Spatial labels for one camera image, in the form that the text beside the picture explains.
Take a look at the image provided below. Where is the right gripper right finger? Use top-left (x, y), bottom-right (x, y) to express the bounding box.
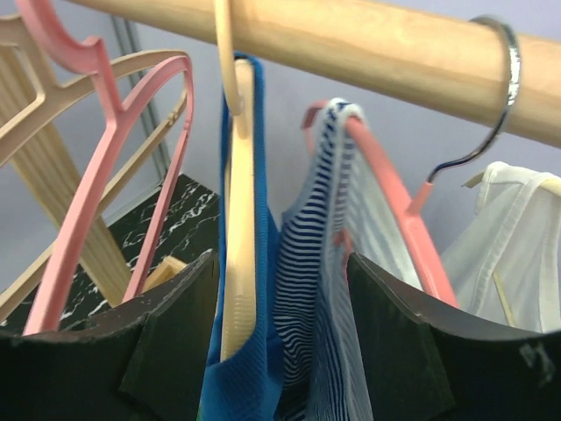
top-left (347, 253), bottom-right (560, 421)

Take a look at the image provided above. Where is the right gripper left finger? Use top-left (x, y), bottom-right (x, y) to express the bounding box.
top-left (1, 251), bottom-right (219, 420)

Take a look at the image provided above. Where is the beige wooden hanger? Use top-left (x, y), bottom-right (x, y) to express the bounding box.
top-left (1, 14), bottom-right (188, 322)

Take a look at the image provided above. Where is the pink plastic hanger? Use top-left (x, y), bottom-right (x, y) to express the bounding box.
top-left (17, 1), bottom-right (194, 335)

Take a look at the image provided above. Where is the cream wooden hanger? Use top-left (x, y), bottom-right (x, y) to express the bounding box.
top-left (214, 0), bottom-right (256, 360)

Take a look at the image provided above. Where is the blue tank top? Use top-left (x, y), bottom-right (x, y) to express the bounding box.
top-left (200, 51), bottom-right (284, 420)

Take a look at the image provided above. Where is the white tank top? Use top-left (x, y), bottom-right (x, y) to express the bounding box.
top-left (440, 161), bottom-right (561, 334)

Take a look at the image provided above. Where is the pink hanger under striped top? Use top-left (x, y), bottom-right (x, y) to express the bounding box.
top-left (300, 15), bottom-right (522, 310)

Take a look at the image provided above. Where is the blue white striped top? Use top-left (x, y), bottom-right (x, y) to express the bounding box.
top-left (273, 98), bottom-right (420, 420)

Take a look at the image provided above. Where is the cream hanger under white top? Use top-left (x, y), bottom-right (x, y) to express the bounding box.
top-left (462, 170), bottom-right (561, 325)

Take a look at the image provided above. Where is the wooden clothes rack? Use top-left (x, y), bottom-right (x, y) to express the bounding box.
top-left (69, 1), bottom-right (560, 148)

